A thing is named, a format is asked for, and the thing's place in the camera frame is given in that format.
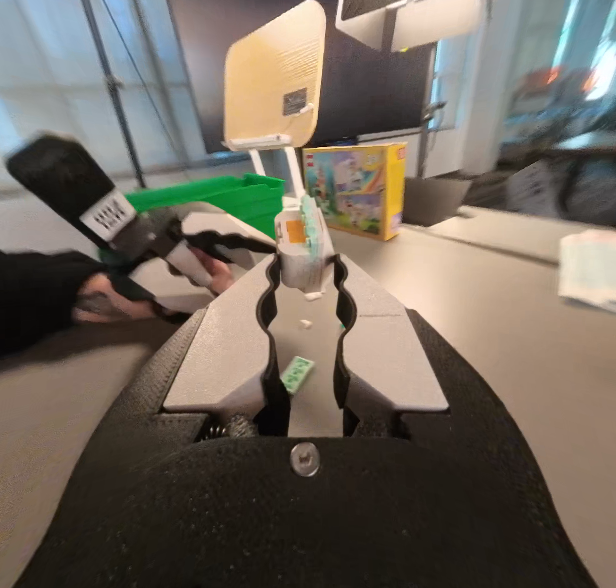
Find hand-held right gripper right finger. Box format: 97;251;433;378
333;253;451;437

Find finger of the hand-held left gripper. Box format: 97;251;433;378
213;245;271;273
182;212;280;256

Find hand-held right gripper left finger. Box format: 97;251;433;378
162;253;293;437

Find white orange mint lego build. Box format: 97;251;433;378
274;195;335;302

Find person's left forearm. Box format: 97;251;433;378
0;250;107;358

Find long mint lego plate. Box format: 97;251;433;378
281;356;316;395

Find yellow lego box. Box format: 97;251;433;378
302;143;407;241

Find lego instruction booklet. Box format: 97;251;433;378
558;229;616;309

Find person's left hand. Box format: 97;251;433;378
72;255;235;322

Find green plastic bin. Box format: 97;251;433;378
98;174;286;261

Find metal stand pole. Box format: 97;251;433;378
72;0;147;189

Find beige panel on white stand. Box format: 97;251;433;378
221;0;327;203

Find dark grey box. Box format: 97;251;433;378
403;176;475;227

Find large black screen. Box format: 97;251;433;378
161;0;434;154

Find white monitor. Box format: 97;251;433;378
335;0;487;52

